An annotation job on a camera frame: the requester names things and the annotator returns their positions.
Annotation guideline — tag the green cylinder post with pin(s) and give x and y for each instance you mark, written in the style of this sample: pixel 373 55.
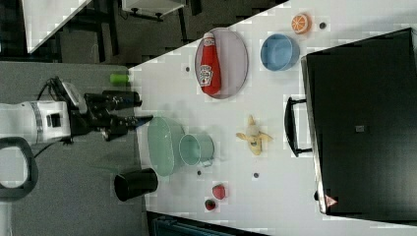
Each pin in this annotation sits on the green cylinder post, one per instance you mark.
pixel 118 79

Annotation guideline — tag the green oval bowl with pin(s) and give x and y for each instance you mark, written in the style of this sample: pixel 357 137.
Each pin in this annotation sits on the green oval bowl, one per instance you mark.
pixel 164 135

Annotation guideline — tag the peeled toy banana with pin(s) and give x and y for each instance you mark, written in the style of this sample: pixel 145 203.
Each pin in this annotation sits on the peeled toy banana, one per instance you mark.
pixel 254 136

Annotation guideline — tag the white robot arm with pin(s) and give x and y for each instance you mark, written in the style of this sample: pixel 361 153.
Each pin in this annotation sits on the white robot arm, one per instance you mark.
pixel 31 123

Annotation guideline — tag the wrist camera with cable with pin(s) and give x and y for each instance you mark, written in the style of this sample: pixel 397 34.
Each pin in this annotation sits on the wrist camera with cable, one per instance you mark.
pixel 66 92

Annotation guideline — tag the light red toy strawberry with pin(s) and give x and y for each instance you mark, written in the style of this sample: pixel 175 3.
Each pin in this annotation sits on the light red toy strawberry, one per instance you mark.
pixel 218 191

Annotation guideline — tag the blue bowl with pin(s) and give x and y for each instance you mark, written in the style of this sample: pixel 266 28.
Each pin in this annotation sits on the blue bowl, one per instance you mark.
pixel 279 52

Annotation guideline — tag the orange slice toy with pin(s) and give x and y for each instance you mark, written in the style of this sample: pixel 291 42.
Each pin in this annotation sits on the orange slice toy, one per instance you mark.
pixel 300 23

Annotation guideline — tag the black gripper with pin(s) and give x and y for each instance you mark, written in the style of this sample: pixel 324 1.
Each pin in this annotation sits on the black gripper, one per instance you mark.
pixel 97 117

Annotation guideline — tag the dark red toy strawberry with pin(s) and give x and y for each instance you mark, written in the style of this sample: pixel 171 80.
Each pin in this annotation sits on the dark red toy strawberry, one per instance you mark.
pixel 210 204

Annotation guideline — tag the green mug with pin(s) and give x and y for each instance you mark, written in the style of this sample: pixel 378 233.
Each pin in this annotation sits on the green mug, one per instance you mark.
pixel 196 149

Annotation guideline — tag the red ketchup bottle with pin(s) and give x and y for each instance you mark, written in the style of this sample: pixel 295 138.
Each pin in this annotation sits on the red ketchup bottle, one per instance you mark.
pixel 209 75

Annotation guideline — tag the black cup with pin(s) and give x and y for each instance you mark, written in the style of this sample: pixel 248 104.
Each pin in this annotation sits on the black cup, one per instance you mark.
pixel 136 183

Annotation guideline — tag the black toaster oven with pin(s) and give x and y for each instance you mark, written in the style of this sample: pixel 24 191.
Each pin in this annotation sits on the black toaster oven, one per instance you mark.
pixel 361 109

